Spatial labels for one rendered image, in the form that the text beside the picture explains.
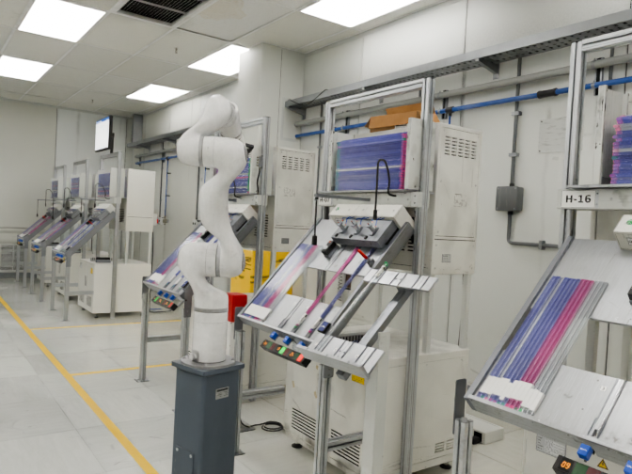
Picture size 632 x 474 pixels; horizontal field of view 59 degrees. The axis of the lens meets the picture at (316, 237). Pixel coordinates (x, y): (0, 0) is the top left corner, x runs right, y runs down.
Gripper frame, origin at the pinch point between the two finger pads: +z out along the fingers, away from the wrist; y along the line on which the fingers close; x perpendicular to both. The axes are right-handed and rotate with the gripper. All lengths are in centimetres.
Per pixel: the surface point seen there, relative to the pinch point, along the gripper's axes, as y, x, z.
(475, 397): 66, -121, -33
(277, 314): 11, -54, 52
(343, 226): 47, -18, 37
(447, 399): 89, -97, 82
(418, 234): 78, -35, 23
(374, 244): 58, -37, 24
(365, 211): 58, -14, 32
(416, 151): 81, -3, 3
